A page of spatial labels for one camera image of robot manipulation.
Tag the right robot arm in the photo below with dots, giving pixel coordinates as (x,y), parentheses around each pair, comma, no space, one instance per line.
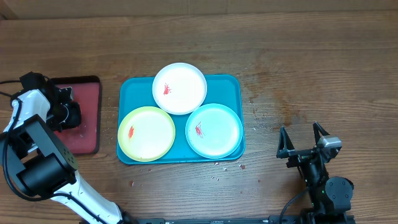
(330,196)

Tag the light blue plate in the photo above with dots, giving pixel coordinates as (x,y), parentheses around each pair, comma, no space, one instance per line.
(214,131)

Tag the yellow-green plate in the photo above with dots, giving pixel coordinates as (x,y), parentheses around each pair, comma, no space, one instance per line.
(146,134)

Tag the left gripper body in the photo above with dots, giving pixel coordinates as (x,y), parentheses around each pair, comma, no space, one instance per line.
(64,114)

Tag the white plate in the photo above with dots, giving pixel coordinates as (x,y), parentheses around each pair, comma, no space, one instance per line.
(179,88)

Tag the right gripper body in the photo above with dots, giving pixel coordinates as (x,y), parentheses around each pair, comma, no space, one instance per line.
(300,158)

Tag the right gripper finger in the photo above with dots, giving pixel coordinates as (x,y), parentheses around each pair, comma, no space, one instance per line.
(285,144)
(318,131)

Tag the black tray with red water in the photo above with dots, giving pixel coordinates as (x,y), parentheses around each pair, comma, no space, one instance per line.
(87,92)

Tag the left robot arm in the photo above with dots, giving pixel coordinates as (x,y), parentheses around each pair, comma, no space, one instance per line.
(36,165)

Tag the teal plastic serving tray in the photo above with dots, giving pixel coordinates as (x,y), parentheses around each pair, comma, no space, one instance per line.
(221,88)

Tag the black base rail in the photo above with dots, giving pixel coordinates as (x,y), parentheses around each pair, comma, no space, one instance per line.
(273,219)

